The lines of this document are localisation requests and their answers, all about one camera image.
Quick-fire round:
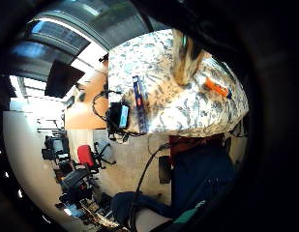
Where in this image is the red office chair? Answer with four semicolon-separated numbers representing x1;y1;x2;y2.
76;144;117;172

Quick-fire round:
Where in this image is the black office chair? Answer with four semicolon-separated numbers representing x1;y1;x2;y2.
59;168;96;201

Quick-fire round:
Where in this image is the black cable loop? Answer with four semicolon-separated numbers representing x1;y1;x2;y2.
92;90;123;122

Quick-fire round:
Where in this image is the black box on floor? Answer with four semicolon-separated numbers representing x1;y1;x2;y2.
158;156;172;185

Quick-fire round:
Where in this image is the the person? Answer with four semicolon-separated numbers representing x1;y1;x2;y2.
111;133;240;227

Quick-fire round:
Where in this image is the long blue box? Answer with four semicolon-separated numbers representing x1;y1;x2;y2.
132;75;149;134

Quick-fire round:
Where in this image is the black device box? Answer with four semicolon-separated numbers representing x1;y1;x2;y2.
105;101;132;134

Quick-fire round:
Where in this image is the orange tube with blue cap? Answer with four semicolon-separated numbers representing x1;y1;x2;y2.
203;76;233;101

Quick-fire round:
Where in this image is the floral patterned tablecloth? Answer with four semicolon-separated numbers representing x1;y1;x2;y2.
106;28;250;138

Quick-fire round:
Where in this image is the dark monitor screen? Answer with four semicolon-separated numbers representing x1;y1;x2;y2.
45;60;86;100

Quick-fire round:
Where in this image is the smartphone with lit screen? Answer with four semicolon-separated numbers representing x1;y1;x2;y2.
119;104;130;129

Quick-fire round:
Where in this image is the desk with computer equipment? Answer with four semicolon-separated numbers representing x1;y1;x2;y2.
41;134;70;162

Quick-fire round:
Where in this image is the thick black hanging cable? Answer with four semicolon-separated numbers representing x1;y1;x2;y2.
129;143;171;232

